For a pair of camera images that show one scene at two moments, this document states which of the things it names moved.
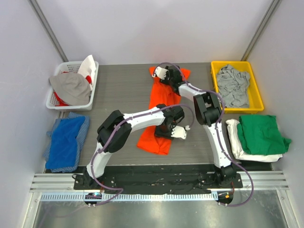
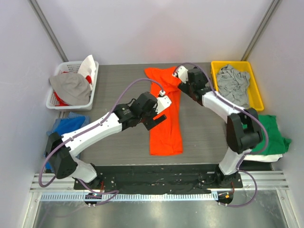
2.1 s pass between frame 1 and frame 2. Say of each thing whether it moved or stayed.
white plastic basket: stayed
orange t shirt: moved
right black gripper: moved
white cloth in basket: stayed
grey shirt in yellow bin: stayed
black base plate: stayed
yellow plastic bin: stayed
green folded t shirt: stayed
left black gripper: moved
